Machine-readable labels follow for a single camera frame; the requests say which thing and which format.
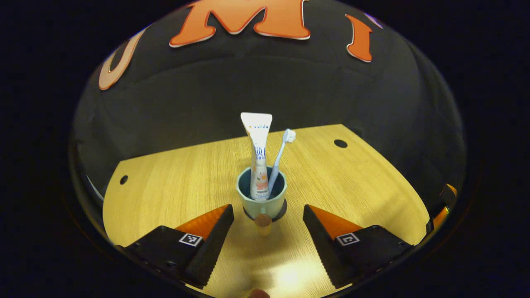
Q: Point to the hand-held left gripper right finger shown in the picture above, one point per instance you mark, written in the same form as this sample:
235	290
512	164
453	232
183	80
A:
321	244

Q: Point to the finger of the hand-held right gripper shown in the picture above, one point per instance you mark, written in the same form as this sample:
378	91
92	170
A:
443	207

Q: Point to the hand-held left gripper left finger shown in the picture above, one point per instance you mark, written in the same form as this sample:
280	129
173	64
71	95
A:
215	244

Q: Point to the pale green cup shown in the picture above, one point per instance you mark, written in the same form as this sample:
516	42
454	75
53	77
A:
261	207

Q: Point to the light blue toothbrush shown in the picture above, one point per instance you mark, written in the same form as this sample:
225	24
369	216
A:
279	157

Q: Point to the white toothpaste tube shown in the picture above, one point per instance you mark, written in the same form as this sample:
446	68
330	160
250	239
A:
258	157

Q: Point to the wooden desktop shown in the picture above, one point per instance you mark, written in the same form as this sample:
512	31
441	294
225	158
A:
165	194

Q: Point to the black backdrop cloth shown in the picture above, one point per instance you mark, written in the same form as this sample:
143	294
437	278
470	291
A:
248	82

